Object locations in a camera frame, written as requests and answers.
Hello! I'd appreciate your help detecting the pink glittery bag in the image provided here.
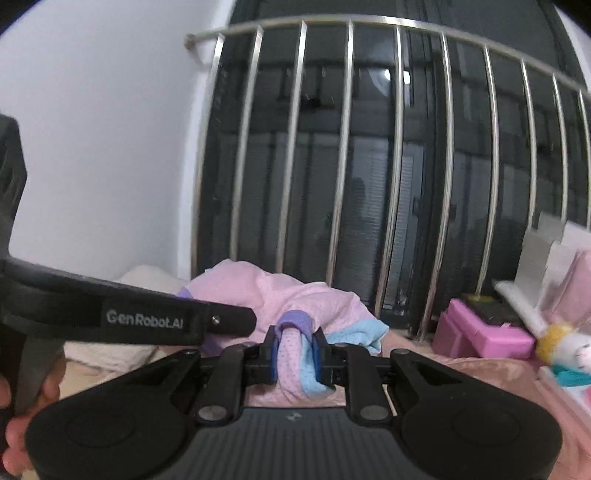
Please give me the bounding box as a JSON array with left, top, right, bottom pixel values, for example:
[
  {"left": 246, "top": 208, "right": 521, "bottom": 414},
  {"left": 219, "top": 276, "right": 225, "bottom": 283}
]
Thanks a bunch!
[{"left": 544, "top": 250, "right": 591, "bottom": 329}]

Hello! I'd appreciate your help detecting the metal window railing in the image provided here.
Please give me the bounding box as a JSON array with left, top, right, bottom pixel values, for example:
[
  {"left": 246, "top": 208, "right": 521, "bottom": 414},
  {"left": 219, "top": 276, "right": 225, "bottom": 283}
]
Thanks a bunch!
[{"left": 184, "top": 14, "right": 590, "bottom": 339}]

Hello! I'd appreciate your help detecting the pink box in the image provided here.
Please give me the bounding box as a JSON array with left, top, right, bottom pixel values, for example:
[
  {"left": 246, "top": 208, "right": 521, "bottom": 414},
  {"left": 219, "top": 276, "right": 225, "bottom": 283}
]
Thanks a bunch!
[{"left": 432, "top": 299, "right": 535, "bottom": 360}]

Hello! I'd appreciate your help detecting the cream knitted blanket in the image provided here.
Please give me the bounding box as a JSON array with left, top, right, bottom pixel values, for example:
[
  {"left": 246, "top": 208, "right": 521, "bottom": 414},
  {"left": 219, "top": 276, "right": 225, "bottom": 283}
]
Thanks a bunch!
[{"left": 64, "top": 265, "right": 186, "bottom": 374}]

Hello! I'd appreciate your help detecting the person left hand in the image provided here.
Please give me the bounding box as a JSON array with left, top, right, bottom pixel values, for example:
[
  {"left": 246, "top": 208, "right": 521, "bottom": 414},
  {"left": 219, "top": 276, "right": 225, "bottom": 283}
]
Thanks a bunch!
[{"left": 1, "top": 345, "right": 66, "bottom": 479}]

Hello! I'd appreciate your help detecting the white plush toy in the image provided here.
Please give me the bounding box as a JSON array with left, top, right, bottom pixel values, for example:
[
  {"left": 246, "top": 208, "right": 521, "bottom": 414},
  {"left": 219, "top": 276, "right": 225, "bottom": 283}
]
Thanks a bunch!
[{"left": 494, "top": 281, "right": 590, "bottom": 374}]

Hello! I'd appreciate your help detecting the white boxes stack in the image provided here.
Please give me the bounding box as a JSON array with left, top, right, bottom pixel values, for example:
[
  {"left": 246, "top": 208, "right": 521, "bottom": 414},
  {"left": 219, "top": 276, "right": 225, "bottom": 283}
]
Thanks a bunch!
[{"left": 515, "top": 212, "right": 590, "bottom": 310}]

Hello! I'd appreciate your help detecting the pink quilted jacket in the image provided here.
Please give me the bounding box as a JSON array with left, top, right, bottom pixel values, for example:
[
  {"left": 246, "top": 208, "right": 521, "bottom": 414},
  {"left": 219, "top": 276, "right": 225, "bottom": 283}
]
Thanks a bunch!
[{"left": 61, "top": 332, "right": 590, "bottom": 479}]

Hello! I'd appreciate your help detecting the pink blue purple garment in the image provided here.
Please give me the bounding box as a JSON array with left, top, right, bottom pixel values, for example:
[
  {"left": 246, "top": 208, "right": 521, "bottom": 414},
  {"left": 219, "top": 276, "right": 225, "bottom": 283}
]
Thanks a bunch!
[{"left": 178, "top": 259, "right": 389, "bottom": 408}]

